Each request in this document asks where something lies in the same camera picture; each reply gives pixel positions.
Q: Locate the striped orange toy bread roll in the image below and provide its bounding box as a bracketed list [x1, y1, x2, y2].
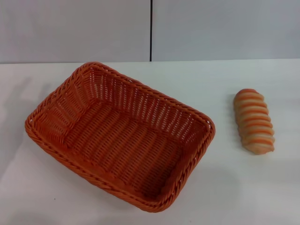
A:
[233, 88, 275, 156]

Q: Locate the orange woven plastic basket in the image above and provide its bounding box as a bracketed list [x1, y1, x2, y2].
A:
[24, 61, 216, 213]

